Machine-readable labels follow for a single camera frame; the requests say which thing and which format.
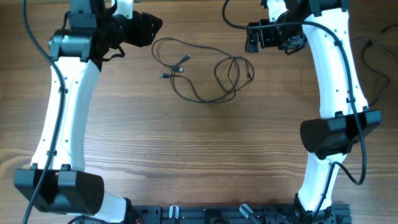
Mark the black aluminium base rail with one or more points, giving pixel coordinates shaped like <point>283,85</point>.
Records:
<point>268,214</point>

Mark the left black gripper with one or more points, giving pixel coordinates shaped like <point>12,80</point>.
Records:
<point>143,35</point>

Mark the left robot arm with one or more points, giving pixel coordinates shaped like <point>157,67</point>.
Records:
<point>56,180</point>

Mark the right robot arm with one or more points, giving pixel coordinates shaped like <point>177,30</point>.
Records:
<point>345,115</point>

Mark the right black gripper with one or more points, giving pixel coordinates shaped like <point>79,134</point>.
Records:
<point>265,38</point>

